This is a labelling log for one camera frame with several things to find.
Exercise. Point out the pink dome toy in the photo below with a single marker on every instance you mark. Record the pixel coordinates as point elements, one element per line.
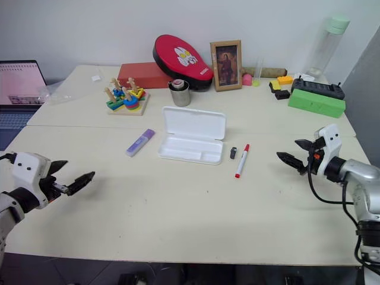
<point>247,80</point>

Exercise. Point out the red rectangular box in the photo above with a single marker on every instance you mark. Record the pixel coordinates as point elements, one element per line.
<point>139,75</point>

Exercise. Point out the pink roll in cup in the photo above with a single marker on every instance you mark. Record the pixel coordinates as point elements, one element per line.
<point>178,83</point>

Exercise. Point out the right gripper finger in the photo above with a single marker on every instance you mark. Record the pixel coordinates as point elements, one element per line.
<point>304,144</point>
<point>292,161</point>

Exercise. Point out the metal cup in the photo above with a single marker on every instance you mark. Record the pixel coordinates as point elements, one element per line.
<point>180,96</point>

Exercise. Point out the black small block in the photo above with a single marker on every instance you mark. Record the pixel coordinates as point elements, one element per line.
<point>282,94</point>

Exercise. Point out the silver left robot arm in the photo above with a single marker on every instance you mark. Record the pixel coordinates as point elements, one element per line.
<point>7,213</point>

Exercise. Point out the clear plastic bag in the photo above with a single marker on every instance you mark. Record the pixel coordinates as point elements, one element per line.
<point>55,93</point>

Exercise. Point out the black remote controller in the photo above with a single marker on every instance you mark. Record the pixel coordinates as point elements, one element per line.
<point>317,88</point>

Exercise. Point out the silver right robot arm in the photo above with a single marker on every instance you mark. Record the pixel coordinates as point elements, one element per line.
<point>360,178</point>

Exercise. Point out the black and yellow block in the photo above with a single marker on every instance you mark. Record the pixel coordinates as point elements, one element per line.
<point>274,86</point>

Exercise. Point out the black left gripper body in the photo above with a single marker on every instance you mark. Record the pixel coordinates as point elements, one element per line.
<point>49,187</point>

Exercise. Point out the red black oval pad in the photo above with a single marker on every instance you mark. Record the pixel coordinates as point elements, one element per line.
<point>181,59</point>

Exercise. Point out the wooden picture frame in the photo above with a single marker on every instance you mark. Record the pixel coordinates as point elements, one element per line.
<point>227,65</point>

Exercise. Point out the brown rolled cylinder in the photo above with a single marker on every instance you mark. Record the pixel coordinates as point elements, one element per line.
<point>273,71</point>

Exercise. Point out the green foam block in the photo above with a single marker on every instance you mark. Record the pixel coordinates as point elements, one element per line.
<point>316,104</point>

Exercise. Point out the yellow building brick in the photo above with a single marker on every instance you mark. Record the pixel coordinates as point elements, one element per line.
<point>285,80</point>

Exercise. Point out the purple highlighter pen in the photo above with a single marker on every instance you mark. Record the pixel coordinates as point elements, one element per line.
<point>139,143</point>

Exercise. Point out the clear tube with green base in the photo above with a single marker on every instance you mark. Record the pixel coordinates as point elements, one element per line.
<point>257,74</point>

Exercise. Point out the red capped white marker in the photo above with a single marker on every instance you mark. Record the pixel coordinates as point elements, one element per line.
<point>242,161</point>

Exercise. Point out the grey partition panel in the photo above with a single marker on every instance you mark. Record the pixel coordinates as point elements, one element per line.
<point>365,89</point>

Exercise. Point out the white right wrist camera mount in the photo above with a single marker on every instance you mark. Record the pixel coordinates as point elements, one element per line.
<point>331,145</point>

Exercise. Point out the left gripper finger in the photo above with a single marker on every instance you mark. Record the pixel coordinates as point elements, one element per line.
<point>80,182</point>
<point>56,167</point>

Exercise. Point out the open laptop computer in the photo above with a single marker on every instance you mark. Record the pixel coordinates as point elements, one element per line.
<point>17,89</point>

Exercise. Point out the wooden shape stacking toy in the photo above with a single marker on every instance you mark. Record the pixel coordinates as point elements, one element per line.
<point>127,101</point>

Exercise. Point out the small black marker cap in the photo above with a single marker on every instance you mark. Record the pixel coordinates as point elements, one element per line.
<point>233,153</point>

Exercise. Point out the white crumpled tissue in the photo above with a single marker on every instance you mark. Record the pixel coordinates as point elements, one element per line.
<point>304,76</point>

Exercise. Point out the small white paper scrap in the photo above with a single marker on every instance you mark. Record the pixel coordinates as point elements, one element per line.
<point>96,78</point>

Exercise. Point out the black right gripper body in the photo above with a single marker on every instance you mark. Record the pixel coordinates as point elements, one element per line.
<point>313,161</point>

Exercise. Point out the clear bottle with green cap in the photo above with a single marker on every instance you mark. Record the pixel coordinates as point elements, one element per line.
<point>325,47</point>

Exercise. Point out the white open pencil case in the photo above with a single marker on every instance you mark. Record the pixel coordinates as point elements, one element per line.
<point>193,130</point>

